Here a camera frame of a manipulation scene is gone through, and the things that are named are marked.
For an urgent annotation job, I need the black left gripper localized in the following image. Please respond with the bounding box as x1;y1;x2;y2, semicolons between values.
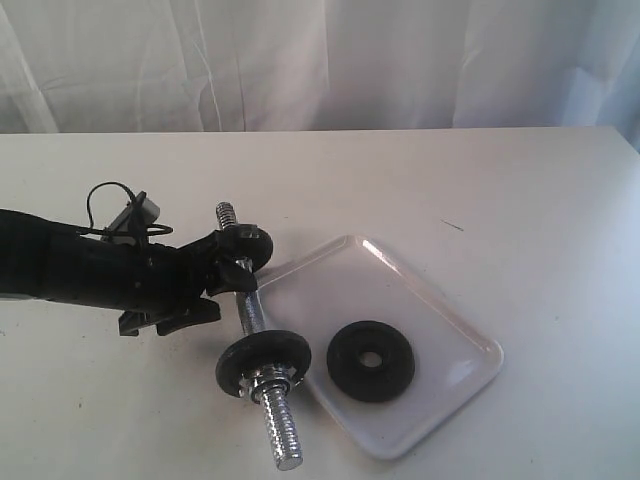
84;227;253;337

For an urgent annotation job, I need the black weight plate end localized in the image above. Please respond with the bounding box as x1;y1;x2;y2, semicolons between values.
218;224;274;274

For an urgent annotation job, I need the black weight plate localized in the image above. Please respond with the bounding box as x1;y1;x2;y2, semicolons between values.
215;330;312;398
326;320;416;403

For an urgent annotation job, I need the chrome dumbbell bar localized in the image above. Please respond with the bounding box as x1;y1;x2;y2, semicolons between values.
215;201;300;473

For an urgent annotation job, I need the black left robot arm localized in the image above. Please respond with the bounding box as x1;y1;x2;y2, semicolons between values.
1;210;257;336

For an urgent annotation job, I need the white rectangular tray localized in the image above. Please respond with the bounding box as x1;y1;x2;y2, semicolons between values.
259;235;504;460

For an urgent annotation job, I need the chrome spinlock collar nut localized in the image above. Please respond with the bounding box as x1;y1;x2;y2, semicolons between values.
238;365;302;404

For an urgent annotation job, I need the white backdrop curtain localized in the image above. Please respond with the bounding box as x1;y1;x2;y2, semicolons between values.
1;1;639;144

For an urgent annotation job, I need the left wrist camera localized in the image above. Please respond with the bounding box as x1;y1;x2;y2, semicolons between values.
101;191;160;246

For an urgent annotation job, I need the left camera cable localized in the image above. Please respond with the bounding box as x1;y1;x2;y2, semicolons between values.
86;181;174;250

